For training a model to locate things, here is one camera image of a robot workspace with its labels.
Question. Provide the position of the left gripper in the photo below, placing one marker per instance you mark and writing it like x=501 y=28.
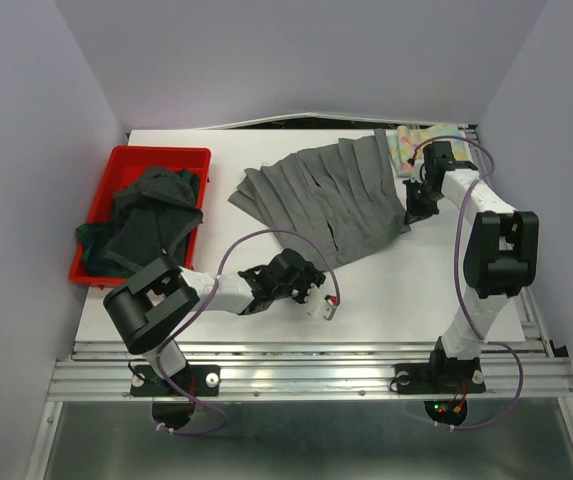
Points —
x=309 y=275

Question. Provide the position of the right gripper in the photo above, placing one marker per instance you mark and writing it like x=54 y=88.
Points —
x=413 y=211

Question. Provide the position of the floral pastel skirt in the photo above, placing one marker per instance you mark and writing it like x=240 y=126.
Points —
x=403 y=140

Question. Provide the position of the grey skirt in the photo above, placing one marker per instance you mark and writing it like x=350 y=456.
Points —
x=334 y=204

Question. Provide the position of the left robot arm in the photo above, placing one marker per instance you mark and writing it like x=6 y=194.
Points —
x=154 y=303

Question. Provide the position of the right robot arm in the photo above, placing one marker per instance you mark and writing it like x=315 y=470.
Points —
x=495 y=248

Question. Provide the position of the dark charcoal knit skirt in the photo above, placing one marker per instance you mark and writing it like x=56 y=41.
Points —
x=156 y=225

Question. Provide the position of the red plastic bin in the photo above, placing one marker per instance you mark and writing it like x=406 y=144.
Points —
x=148 y=203

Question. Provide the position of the dark green skirt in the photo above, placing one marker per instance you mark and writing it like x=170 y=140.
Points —
x=91 y=245

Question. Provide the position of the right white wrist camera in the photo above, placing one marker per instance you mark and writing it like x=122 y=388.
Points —
x=414 y=168

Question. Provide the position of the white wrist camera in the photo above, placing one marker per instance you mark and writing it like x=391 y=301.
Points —
x=321 y=306
x=414 y=168

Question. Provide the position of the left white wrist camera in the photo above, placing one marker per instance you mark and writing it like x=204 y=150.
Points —
x=321 y=306

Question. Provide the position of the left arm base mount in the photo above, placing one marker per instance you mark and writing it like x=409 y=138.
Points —
x=197 y=380

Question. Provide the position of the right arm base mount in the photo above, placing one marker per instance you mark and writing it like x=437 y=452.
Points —
x=439 y=375

